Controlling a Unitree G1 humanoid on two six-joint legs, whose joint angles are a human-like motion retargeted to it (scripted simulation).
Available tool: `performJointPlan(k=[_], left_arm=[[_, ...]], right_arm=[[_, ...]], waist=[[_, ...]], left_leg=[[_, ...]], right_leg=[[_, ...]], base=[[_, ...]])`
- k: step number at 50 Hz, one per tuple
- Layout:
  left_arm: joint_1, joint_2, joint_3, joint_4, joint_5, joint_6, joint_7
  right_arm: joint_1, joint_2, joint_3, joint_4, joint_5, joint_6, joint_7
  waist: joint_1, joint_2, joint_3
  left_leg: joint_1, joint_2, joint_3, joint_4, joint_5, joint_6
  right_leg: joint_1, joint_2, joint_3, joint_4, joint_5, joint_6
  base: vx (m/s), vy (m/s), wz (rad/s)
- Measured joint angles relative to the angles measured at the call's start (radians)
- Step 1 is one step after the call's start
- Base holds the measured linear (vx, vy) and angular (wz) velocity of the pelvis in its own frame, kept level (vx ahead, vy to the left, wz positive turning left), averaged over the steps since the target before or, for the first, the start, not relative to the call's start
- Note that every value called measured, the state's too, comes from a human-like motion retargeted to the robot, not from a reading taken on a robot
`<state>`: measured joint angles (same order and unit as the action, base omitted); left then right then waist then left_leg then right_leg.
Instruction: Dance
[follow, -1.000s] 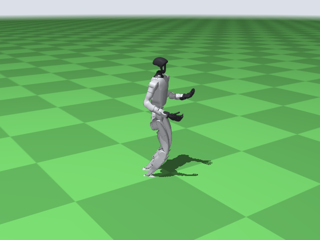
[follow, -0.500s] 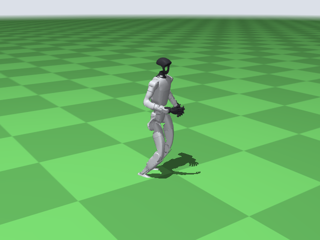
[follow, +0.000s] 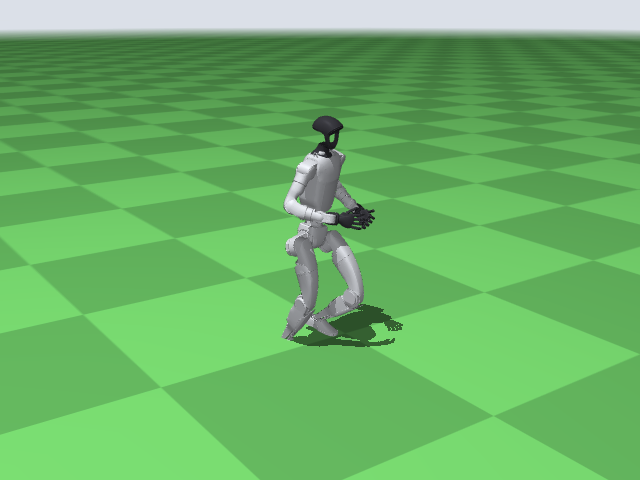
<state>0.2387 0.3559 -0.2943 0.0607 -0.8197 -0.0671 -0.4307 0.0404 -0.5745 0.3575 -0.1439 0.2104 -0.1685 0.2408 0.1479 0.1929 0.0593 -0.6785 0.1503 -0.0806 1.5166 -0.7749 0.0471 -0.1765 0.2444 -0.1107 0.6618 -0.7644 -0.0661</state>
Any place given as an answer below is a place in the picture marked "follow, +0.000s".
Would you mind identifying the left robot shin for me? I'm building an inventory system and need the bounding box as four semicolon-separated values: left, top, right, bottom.
313;295;364;321

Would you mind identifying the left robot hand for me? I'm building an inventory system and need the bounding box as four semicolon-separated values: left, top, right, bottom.
351;203;375;229

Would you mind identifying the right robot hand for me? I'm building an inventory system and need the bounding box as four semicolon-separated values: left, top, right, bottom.
326;207;365;230

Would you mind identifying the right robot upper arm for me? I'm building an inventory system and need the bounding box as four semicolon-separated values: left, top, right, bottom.
283;159;317;215

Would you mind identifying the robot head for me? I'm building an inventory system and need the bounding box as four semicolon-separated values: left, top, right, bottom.
310;116;343;158

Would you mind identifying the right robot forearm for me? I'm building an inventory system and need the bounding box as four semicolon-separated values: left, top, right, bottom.
286;200;336;224

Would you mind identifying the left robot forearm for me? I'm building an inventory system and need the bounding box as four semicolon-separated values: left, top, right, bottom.
335;182;359;213

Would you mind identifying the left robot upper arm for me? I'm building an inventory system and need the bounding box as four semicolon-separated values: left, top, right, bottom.
333;149;346;190

